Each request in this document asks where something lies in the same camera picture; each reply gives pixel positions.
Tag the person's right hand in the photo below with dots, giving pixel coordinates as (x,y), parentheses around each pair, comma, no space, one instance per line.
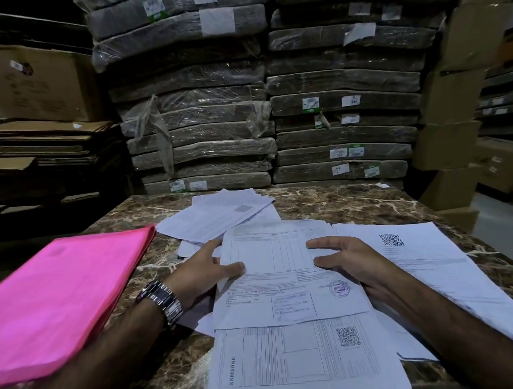
(357,264)

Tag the person's left hand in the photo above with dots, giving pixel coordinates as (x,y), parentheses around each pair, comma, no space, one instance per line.
(196,275)

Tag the person's left thumb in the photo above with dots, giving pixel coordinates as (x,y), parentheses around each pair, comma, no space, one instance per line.
(231,270)

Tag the person's right thumb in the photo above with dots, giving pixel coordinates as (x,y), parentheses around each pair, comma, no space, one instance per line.
(329,263)

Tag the white stamped document sheet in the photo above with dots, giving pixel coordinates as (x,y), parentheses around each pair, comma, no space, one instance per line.
(281,280)

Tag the person's right forearm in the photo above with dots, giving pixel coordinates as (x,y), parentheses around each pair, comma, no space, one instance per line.
(454,340)

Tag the person's left forearm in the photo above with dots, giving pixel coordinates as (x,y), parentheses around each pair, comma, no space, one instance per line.
(102,360)

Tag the plain white paper sheet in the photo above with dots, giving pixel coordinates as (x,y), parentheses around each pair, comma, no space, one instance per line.
(409,342)
(198,318)

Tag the folded white paper sheets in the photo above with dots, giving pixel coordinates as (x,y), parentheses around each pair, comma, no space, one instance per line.
(215,213)

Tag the silver metal wristwatch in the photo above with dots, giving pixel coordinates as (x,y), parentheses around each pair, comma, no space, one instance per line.
(163,300)

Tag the small white paper scrap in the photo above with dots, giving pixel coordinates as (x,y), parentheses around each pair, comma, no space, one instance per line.
(382,185)

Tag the white table form with code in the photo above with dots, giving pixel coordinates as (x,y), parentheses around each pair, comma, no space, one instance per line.
(297,360)

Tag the large white sheet with code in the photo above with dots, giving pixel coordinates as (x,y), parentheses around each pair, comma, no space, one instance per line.
(437,260)

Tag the stack of plastic-wrapped cardboard bundles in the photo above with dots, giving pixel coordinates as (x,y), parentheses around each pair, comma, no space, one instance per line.
(345,99)
(193,97)

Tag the pink paper folder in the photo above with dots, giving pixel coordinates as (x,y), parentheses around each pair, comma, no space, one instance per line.
(61,298)

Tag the column of brown cardboard boxes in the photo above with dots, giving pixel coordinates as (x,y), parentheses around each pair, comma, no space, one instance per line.
(452,107)

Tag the brown cardboard box with labels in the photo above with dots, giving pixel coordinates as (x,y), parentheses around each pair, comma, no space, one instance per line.
(503,164)

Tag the pile of flattened cardboard sheets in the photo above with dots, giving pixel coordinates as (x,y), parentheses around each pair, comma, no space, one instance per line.
(46,142)

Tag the shelf of wrapped flat bundles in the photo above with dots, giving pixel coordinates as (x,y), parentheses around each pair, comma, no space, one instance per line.
(502,92)

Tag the large brown cardboard box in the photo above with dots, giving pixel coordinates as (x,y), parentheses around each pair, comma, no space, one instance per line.
(35,83)

